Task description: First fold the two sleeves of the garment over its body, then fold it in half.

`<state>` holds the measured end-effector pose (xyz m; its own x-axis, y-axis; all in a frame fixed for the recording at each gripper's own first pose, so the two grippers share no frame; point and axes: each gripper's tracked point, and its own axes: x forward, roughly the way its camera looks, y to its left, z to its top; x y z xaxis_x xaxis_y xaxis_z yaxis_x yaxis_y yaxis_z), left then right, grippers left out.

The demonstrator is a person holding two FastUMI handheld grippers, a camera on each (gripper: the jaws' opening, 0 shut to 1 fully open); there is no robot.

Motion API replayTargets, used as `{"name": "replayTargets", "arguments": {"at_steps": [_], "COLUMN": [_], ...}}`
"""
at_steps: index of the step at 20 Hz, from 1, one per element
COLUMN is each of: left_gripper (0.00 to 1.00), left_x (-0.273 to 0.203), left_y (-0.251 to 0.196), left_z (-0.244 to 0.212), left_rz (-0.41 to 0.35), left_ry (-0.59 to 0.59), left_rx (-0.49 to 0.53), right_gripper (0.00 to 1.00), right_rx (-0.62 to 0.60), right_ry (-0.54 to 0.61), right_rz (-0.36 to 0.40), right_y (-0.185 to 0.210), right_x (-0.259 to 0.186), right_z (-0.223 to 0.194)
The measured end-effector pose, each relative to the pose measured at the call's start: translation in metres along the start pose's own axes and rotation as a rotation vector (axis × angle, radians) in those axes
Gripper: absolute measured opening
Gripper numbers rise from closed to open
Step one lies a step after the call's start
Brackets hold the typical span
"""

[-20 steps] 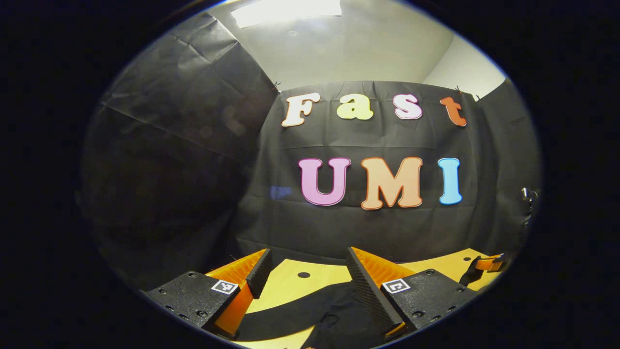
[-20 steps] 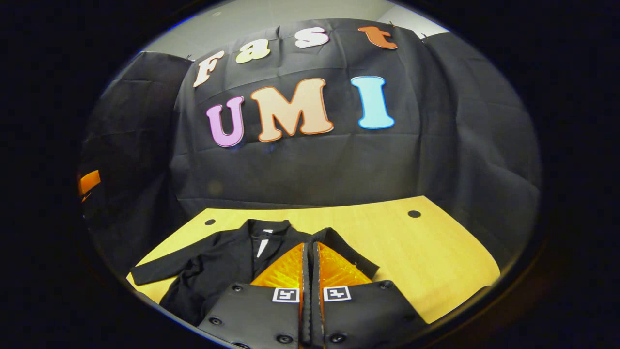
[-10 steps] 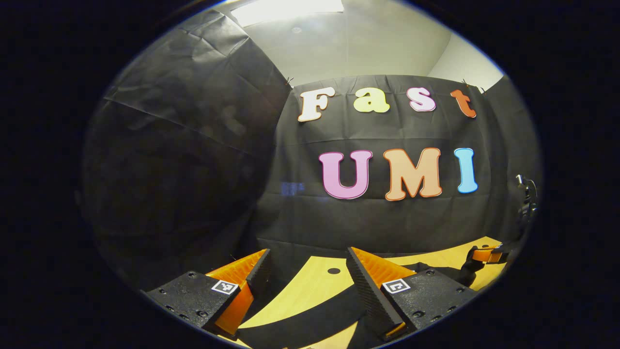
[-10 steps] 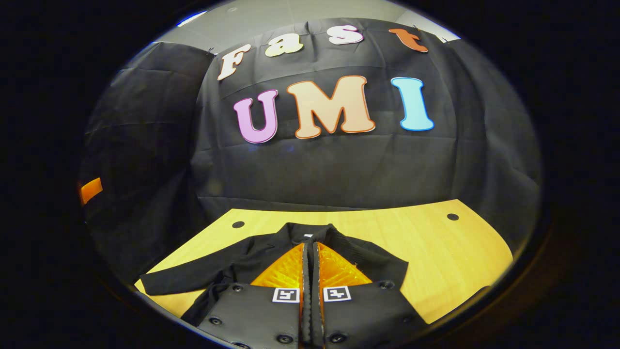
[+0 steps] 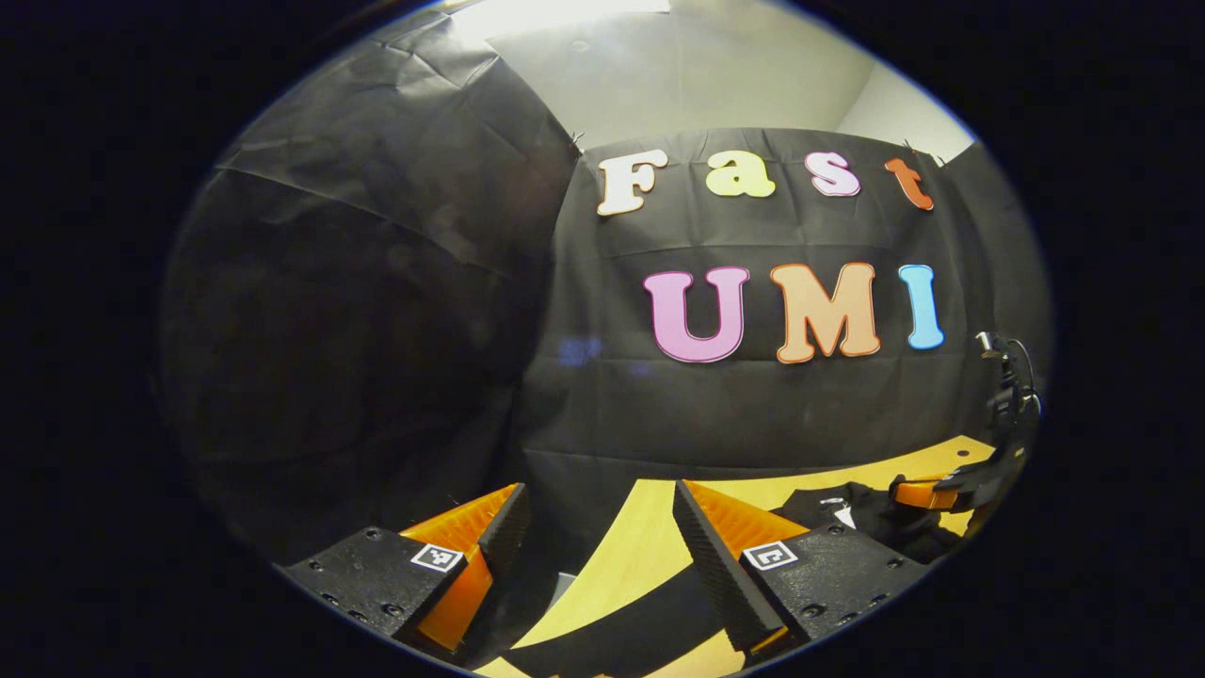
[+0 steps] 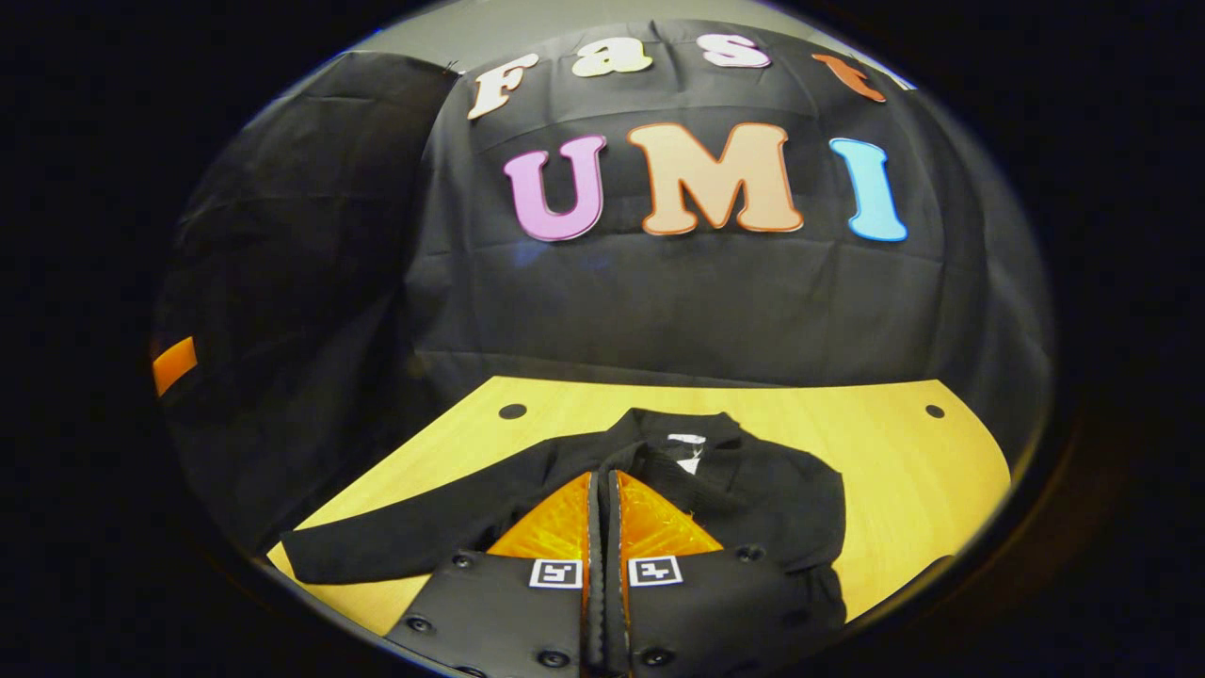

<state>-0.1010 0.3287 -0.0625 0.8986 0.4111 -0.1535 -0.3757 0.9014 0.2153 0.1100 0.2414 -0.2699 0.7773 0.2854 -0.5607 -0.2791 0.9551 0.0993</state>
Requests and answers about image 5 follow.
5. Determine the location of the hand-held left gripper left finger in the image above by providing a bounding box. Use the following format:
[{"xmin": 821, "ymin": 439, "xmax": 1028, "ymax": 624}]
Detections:
[{"xmin": 280, "ymin": 482, "xmax": 531, "ymax": 660}]

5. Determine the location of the rectangular ceiling light panel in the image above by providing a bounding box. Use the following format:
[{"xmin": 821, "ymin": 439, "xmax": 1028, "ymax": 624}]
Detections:
[{"xmin": 452, "ymin": 0, "xmax": 674, "ymax": 43}]

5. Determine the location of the black backdrop cloth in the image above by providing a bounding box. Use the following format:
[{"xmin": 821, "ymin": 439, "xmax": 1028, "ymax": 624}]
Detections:
[{"xmin": 158, "ymin": 9, "xmax": 1053, "ymax": 566}]

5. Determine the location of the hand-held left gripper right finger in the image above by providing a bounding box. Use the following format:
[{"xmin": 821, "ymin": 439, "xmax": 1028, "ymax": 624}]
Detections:
[{"xmin": 674, "ymin": 478, "xmax": 933, "ymax": 660}]

